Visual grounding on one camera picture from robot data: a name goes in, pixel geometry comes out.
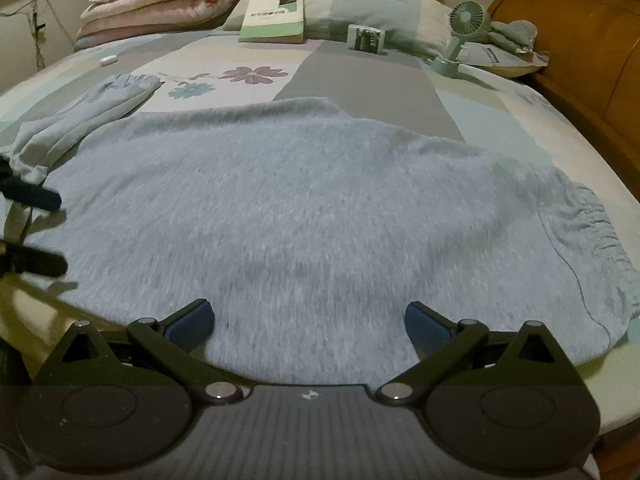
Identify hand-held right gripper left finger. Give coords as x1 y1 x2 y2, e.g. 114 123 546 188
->
37 300 240 405

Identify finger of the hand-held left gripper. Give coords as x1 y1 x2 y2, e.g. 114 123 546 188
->
0 242 68 277
0 162 62 212

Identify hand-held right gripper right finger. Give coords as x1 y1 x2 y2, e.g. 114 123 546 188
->
376 302 583 406

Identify grey sweatpants with white drawstring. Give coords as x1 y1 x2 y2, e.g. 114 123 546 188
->
10 72 640 366

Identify folded pink quilt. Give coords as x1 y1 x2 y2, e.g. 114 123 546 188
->
75 0 271 53

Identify patchwork pillow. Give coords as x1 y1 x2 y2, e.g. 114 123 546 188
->
460 42 551 78
222 0 453 58

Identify small green and white box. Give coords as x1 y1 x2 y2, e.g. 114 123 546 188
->
347 24 387 55

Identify green and white book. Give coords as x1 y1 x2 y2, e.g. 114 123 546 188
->
239 0 306 43

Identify grey cloth bundle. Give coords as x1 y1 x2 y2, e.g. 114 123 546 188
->
487 20 538 56

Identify small green desk fan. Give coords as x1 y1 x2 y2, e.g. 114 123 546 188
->
431 1 493 78

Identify wooden headboard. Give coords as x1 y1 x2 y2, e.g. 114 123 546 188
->
487 0 640 161

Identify hanging wall cables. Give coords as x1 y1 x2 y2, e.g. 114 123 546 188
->
0 0 66 71

